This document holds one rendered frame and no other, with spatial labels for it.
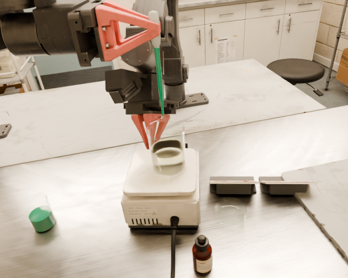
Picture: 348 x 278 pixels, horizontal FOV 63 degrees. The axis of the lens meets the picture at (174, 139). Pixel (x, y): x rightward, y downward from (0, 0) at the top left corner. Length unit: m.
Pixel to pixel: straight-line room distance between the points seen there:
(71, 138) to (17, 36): 0.44
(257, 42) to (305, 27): 0.53
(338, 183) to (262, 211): 0.16
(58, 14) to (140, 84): 0.21
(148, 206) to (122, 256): 0.09
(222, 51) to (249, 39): 0.30
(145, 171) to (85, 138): 0.34
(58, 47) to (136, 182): 0.24
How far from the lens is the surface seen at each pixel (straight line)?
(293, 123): 0.82
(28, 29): 0.43
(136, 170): 0.51
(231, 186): 0.56
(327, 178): 0.64
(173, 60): 0.81
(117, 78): 0.53
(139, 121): 0.59
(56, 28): 0.41
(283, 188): 0.58
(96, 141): 0.78
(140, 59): 0.52
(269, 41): 3.28
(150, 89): 0.56
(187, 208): 0.48
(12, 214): 0.66
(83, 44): 0.40
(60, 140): 0.84
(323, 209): 0.57
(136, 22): 0.40
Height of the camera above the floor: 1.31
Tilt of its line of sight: 33 degrees down
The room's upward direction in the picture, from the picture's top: 5 degrees counter-clockwise
